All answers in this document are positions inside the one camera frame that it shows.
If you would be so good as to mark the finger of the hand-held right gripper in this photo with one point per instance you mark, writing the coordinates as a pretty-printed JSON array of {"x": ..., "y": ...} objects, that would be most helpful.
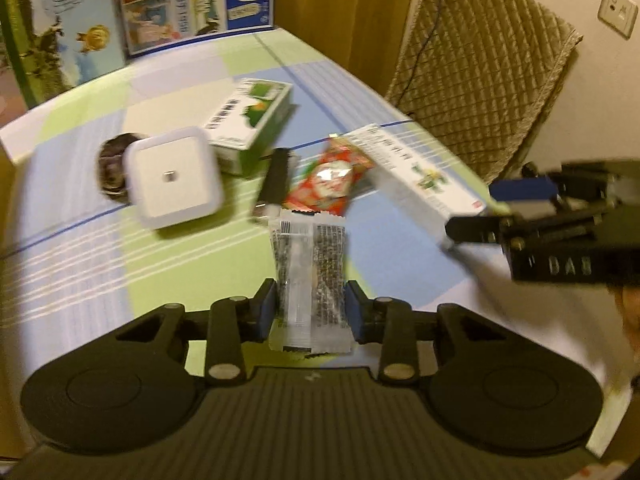
[
  {"x": 475, "y": 229},
  {"x": 522, "y": 189}
]

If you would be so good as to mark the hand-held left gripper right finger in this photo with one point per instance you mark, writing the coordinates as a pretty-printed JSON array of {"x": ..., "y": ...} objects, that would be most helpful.
[{"x": 354, "y": 310}]

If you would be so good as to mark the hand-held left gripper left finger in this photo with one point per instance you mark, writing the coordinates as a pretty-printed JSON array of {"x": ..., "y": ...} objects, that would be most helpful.
[{"x": 266, "y": 307}]

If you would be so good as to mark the clear black printed snack packet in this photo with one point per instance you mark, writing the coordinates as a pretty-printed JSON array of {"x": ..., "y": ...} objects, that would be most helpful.
[{"x": 310, "y": 270}]

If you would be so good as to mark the long white yellow-flower box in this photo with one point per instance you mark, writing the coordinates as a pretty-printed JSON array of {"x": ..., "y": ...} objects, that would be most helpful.
[{"x": 420, "y": 172}]

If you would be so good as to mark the black usb stick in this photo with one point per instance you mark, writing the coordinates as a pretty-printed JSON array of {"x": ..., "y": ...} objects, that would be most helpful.
[{"x": 276, "y": 180}]

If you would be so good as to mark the red snack packet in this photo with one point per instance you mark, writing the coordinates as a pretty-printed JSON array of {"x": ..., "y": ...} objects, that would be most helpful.
[{"x": 327, "y": 182}]

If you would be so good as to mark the white square night light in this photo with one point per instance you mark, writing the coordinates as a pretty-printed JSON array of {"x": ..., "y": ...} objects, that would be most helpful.
[{"x": 172, "y": 177}]

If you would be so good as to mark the white green medicine box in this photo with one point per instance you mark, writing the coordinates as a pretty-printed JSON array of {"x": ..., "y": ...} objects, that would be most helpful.
[{"x": 247, "y": 117}]

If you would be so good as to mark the dark round snack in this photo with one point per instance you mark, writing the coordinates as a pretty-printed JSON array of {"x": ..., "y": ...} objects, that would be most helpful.
[{"x": 111, "y": 165}]

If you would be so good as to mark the chair with quilted cover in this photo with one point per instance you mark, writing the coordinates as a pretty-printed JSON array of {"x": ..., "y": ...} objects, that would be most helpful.
[{"x": 480, "y": 70}]

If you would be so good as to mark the brown wooden door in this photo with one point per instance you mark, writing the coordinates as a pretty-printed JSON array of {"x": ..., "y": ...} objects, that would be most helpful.
[{"x": 345, "y": 10}]

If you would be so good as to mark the blue milk carton box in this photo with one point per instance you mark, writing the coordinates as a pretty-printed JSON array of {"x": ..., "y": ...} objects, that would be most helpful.
[{"x": 195, "y": 0}]

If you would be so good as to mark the green landscape carton box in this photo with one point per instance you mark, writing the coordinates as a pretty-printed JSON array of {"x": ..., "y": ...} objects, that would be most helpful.
[{"x": 60, "y": 25}]

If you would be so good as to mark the white wall socket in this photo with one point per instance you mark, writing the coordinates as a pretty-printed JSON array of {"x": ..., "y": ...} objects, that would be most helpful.
[{"x": 617, "y": 10}]

